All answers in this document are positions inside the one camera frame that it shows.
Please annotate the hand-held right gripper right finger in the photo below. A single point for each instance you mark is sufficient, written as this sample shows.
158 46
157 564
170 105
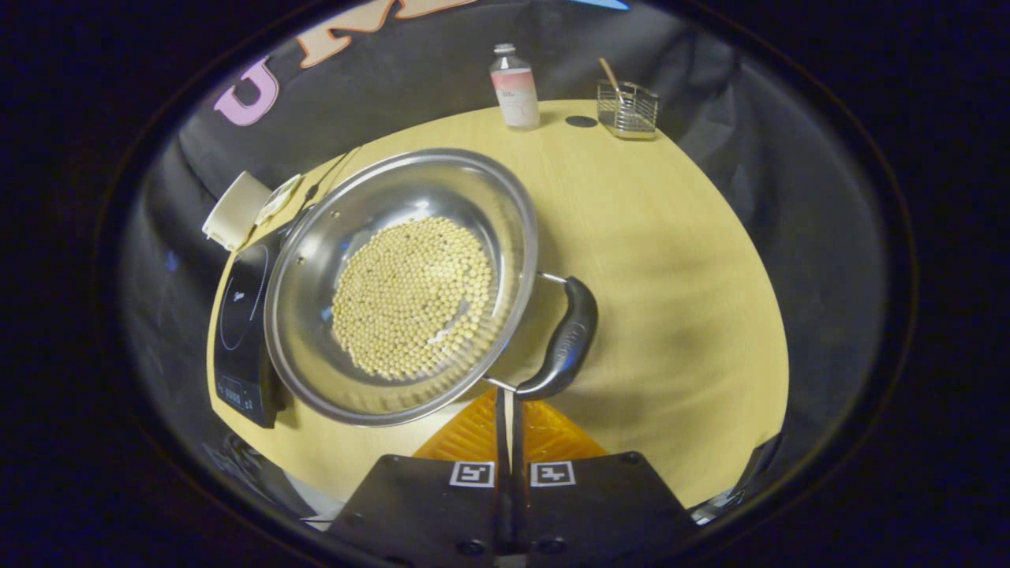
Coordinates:
607 505

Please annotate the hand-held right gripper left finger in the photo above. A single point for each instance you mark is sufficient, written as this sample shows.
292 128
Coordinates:
418 505

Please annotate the black induction cooktop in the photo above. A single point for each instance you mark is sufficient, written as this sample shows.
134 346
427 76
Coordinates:
241 315

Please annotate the pile of soybeans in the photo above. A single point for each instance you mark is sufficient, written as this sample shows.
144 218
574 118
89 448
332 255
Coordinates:
414 300

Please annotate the white compartment tray of grains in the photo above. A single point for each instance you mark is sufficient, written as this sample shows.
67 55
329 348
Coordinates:
278 199

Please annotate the white cylindrical container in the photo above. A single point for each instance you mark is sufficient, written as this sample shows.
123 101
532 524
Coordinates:
237 209

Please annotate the black round table disc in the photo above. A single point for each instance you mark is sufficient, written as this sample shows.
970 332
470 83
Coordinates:
581 121

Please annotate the clear bottle pink label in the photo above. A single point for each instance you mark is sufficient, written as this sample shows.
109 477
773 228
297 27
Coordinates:
514 95

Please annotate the wooden stick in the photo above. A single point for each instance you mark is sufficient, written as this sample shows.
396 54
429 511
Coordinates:
609 75

